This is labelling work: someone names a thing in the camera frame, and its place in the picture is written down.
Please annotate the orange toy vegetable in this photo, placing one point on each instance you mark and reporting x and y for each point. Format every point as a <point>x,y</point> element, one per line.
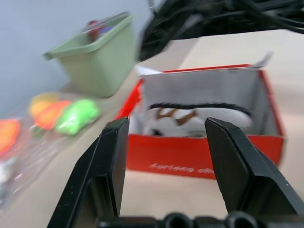
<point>51,114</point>

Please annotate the red item in bin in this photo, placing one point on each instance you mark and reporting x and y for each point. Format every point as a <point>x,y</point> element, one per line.
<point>96,29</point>

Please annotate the red cardboard shoebox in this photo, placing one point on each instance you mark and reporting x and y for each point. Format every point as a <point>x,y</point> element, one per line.
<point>204,152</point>

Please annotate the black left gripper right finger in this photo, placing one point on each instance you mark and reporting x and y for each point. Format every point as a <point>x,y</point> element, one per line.
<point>249,171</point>

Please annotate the yellow toy vegetable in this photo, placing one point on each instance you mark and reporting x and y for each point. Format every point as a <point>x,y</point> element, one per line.
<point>41,103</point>

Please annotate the clear bag of toy vegetables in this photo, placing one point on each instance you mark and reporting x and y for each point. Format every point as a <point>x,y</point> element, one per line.
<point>33,133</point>

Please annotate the white shoe with brown stripes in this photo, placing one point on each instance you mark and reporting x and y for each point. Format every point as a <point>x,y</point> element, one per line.
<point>194,121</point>

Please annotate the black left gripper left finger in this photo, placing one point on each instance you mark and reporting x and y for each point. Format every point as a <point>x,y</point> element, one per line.
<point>95,171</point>

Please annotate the green toy vegetable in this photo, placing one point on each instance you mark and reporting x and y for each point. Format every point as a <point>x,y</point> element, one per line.
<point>76,116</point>

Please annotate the green plastic bin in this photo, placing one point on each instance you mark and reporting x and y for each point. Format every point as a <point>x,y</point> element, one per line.
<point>95,64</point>

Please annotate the orange toy piece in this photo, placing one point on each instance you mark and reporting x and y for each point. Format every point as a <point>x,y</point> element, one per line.
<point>7,135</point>

